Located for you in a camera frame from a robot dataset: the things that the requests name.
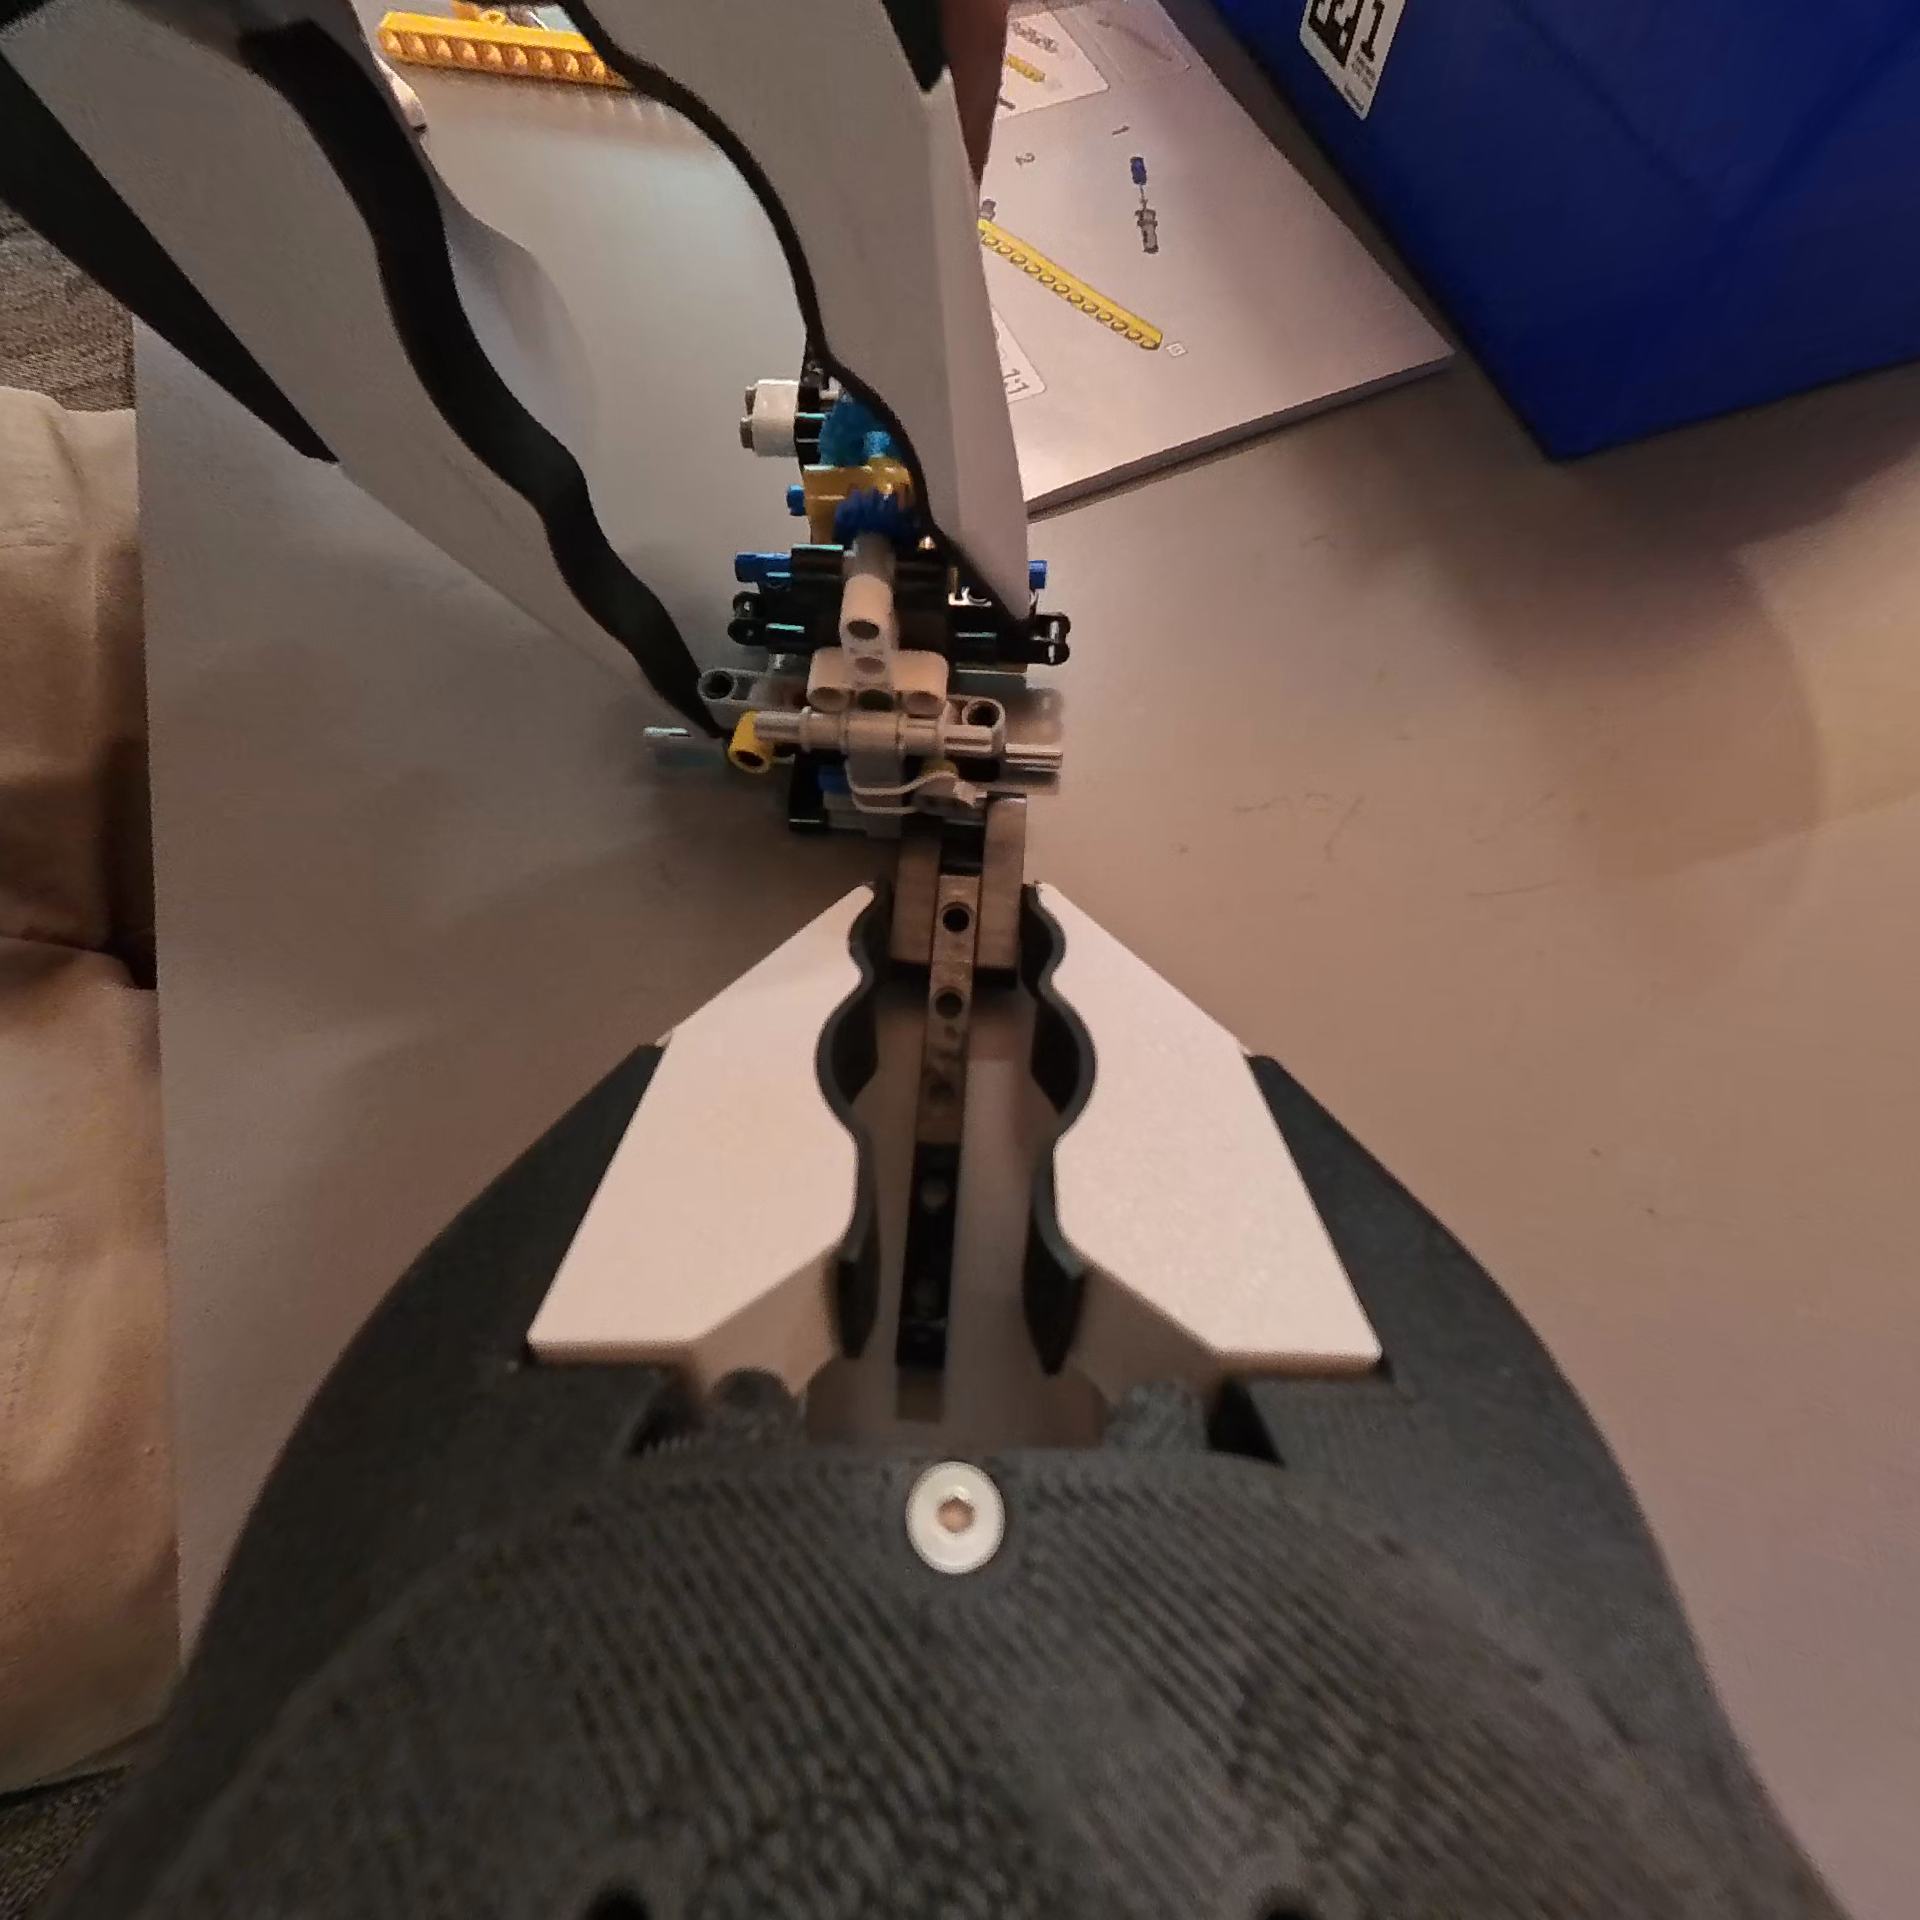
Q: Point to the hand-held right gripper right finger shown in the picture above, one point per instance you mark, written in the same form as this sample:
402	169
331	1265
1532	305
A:
1201	1201

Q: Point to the blue plastic bin with papers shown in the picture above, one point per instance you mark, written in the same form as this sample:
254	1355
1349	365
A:
1650	195

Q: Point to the yellow lego beam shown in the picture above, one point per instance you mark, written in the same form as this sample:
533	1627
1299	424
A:
494	44

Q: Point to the beige fabric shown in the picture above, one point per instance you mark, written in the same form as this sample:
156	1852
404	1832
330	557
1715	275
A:
66	1050

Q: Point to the lego instruction booklet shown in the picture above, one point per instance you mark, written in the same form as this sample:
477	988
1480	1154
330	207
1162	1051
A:
1275	224

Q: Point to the lego technic assembly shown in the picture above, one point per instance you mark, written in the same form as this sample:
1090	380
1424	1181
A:
884	704

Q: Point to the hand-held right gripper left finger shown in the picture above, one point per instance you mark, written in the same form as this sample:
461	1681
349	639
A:
705	1185

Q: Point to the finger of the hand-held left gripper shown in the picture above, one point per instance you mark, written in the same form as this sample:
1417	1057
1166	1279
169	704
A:
225	224
868	195

